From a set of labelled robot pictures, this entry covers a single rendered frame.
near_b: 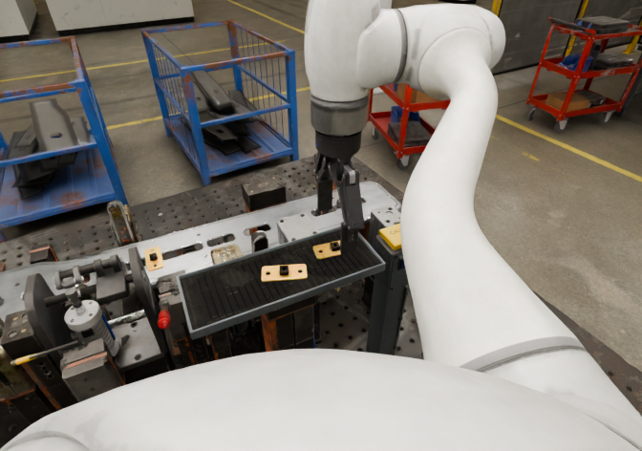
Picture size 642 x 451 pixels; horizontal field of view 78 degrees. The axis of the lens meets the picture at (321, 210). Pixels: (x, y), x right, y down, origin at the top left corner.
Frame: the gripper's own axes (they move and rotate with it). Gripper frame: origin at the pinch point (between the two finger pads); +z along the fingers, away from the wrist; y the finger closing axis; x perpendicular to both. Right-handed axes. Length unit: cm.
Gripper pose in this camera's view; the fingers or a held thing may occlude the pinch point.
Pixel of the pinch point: (335, 225)
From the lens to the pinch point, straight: 76.3
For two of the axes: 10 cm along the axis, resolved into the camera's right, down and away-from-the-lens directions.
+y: -3.0, -5.7, 7.7
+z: 0.0, 8.0, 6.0
